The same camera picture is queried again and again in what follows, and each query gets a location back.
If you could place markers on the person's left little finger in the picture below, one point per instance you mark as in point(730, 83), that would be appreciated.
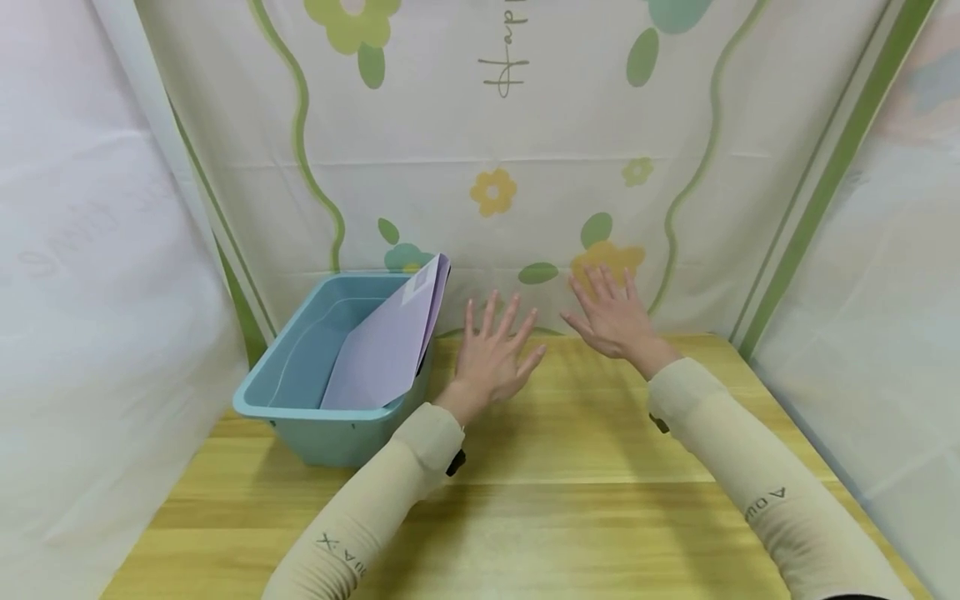
point(469, 321)

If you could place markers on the person's right hand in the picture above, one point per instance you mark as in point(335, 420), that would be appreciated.
point(619, 325)

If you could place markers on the person's right ring finger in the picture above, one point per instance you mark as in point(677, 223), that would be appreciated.
point(613, 283)

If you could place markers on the person's left ring finger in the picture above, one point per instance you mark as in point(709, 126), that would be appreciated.
point(490, 313)

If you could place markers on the person's right thumb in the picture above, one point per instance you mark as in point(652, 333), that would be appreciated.
point(577, 325)

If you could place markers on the person's left hand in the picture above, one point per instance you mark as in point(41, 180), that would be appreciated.
point(487, 367)

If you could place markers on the person's left middle finger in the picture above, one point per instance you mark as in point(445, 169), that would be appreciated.
point(511, 317)

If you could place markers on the person's right forearm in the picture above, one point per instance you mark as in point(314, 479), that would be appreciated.
point(757, 475)

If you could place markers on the light blue plastic bin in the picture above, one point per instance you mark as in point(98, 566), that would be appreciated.
point(307, 367)

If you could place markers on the black wrist band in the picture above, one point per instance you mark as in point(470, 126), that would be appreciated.
point(455, 462)
point(658, 423)

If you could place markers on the person's left index finger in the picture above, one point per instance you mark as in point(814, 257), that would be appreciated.
point(528, 329)

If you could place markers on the person's right middle finger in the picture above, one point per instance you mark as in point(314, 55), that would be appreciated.
point(597, 285)

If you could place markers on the person's left forearm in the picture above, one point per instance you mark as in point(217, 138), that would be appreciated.
point(375, 508)

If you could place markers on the person's right little finger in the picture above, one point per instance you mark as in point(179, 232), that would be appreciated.
point(631, 287)

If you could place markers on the person's right index finger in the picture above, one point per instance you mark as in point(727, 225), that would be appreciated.
point(580, 293)

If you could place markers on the light purple paper folder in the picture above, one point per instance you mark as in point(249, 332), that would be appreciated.
point(386, 346)

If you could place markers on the person's left thumb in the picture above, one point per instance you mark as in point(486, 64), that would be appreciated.
point(532, 360)

